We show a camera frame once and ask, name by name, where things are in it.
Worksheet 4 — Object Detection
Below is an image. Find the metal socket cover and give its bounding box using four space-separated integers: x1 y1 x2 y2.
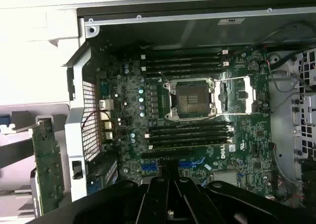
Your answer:
213 75 257 115

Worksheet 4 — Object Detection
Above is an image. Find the black RAM slot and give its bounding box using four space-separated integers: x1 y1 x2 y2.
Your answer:
145 67 227 78
140 60 230 72
145 129 229 139
145 56 224 65
152 123 234 133
140 49 230 61
149 134 233 145

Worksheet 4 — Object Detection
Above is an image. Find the green motherboard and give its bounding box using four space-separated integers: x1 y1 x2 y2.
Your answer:
95 46 275 202

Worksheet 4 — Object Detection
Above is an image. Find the black and silver PC case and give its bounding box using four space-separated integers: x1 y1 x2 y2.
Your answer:
61 5 316 224

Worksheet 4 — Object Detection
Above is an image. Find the hard disk with blue carrier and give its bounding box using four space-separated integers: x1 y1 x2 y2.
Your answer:
0 112 12 135

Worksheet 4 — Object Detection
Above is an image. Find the silver perforated disk bay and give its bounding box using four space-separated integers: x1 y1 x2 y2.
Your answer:
292 46 316 160

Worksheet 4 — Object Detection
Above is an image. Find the silver chipset heat sink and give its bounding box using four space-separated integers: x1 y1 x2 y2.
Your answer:
212 171 238 188

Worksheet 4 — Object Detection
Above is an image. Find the blue expansion slot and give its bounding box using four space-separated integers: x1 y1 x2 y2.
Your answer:
141 158 207 172

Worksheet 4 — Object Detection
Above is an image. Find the round coin battery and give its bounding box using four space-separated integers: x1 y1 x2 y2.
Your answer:
247 60 259 72

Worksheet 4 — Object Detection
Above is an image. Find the long black expansion slot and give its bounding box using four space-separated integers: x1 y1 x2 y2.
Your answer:
141 150 195 159

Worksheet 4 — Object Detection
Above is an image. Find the grey parts rack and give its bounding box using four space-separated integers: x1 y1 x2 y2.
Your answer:
0 103 72 221

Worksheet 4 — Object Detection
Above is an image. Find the black plastic shroud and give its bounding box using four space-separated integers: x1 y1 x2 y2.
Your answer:
299 158 316 210

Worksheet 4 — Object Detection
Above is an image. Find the CPU socket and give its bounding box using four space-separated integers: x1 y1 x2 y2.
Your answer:
161 77 215 122

